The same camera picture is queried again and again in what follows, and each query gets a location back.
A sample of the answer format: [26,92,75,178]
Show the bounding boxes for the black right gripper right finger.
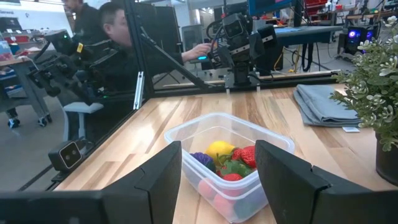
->
[254,139,398,224]

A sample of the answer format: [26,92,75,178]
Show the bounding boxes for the person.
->
[61,0,102,44]
[88,1,187,94]

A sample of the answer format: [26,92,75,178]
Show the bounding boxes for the grey computer desk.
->
[273,24,343,74]

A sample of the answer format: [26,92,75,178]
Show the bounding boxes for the wooden workbench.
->
[0,55,53,129]

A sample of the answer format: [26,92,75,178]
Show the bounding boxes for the pink peach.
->
[213,194,236,219]
[198,179,218,200]

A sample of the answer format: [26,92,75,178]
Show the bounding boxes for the person's hand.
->
[182,42,213,63]

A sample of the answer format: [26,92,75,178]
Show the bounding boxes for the purple grape bunch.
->
[189,152,217,172]

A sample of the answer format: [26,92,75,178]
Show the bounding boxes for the green potted plant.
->
[330,15,398,187]

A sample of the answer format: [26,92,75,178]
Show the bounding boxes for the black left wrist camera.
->
[222,12,249,41]

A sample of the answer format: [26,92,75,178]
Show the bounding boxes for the black table-level camera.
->
[48,139,83,172]

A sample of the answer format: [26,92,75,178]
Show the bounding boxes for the computer monitor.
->
[247,0,296,16]

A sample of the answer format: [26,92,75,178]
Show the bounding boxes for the yellow lemon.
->
[205,140,236,162]

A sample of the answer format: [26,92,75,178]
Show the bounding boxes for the clear plastic tupperware container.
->
[164,112,295,224]

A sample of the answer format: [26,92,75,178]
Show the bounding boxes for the computer tower purple lights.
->
[338,26,379,60]

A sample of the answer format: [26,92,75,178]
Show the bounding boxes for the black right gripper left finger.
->
[99,140,183,224]

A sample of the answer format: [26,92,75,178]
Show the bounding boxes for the white chair armrest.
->
[63,101,105,139]

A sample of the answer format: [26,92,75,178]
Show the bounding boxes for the grey folded cloth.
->
[293,83,363,133]

